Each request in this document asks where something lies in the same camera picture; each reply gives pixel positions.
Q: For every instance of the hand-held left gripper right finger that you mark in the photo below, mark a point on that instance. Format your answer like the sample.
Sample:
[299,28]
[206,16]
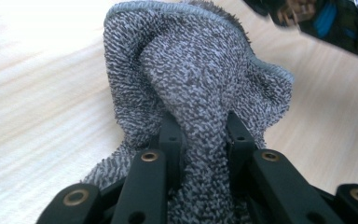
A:
[273,186]

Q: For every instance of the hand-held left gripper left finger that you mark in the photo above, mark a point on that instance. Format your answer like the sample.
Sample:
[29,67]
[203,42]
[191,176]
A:
[146,186]

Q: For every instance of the blue toy car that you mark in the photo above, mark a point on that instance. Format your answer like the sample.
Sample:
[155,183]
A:
[324,18]

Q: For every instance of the grey towel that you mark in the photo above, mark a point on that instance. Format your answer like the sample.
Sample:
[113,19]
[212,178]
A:
[192,68]

